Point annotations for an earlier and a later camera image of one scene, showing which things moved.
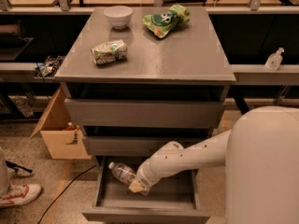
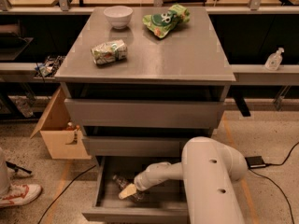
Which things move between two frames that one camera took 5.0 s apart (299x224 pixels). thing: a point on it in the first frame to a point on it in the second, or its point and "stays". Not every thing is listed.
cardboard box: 63,137 stays
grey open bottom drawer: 173,199 stays
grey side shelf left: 21,73 stays
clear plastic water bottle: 123,173 to 137,196
